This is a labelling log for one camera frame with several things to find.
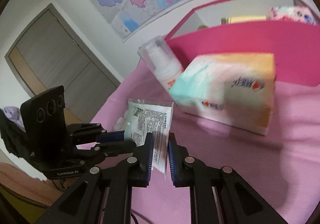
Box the clear green mask packet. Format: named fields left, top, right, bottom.
left=124, top=98, right=174, bottom=175

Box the pink floral tissue pack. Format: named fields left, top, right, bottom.
left=268, top=6, right=317, bottom=25

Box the green frog plush toy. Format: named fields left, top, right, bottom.
left=197, top=25, right=208, bottom=30

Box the gold tissue pack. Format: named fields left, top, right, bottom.
left=221, top=15, right=267, bottom=25

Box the grey wooden door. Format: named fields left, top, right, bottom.
left=5, top=4, right=120, bottom=124

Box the white pump bottle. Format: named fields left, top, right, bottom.
left=137, top=36, right=184, bottom=92

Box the pastel tissue pack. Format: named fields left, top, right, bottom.
left=169, top=53, right=276, bottom=136

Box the pink bed sheet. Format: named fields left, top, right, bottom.
left=91, top=61, right=319, bottom=223

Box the pink storage box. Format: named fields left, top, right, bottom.
left=165, top=0, right=319, bottom=86

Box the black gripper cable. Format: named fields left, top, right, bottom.
left=130, top=208, right=156, bottom=224

